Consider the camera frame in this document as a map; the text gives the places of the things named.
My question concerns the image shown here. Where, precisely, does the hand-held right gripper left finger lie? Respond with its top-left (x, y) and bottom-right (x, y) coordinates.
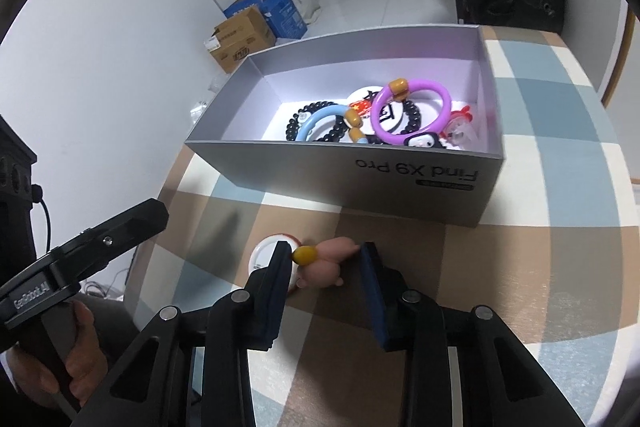
top-left (77, 241), bottom-right (293, 427)

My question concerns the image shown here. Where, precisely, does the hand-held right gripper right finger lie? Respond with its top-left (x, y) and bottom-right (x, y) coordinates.
top-left (357, 242), bottom-right (586, 427)

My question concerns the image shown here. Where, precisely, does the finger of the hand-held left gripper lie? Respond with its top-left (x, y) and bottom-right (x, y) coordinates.
top-left (50, 199), bottom-right (169, 288)

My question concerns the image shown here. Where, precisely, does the pink pig toy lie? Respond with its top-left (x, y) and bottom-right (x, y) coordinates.
top-left (292, 237), bottom-right (362, 291)

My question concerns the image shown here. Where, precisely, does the grey cardboard box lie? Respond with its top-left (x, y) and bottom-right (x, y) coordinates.
top-left (184, 24), bottom-right (505, 229)

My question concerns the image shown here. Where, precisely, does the black white penguin charm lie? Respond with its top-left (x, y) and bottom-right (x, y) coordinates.
top-left (402, 132), bottom-right (446, 150)

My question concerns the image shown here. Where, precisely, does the white badge with black print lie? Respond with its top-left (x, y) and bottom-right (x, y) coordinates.
top-left (347, 84), bottom-right (409, 136)

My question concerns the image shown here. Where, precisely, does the blue ring bracelet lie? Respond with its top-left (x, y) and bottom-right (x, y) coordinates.
top-left (295, 104), bottom-right (367, 144)

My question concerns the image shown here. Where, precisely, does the clear red keychain charm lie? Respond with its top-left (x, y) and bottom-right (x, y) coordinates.
top-left (440, 104), bottom-right (476, 150)

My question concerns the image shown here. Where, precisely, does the purple ring bracelet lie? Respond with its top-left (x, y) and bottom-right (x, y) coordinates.
top-left (371, 78), bottom-right (453, 146)

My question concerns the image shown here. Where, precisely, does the person's left forearm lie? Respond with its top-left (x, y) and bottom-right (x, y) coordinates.
top-left (0, 342), bottom-right (68, 427)

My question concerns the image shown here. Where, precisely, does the person's left hand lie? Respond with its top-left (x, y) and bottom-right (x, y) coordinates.
top-left (64, 301), bottom-right (109, 404)

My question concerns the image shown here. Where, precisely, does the checkered tablecloth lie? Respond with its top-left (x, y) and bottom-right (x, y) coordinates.
top-left (122, 24), bottom-right (640, 427)

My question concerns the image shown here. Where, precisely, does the brown cardboard box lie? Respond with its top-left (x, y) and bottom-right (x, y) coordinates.
top-left (204, 4), bottom-right (277, 74)

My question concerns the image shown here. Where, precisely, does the blue cardboard box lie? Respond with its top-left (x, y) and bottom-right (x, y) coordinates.
top-left (223, 0), bottom-right (308, 40)

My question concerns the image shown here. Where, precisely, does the white wardrobe with wood trim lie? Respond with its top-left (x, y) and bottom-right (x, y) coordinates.
top-left (597, 0), bottom-right (640, 108)

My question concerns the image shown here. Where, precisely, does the grey cable bundle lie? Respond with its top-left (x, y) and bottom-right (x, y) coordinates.
top-left (82, 274), bottom-right (127, 299)

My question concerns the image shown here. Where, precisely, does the black cable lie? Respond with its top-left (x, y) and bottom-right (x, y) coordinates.
top-left (30, 184), bottom-right (54, 254)

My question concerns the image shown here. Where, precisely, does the black spiral hair tie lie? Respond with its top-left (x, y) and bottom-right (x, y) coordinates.
top-left (286, 99), bottom-right (351, 142)
top-left (400, 99), bottom-right (427, 138)

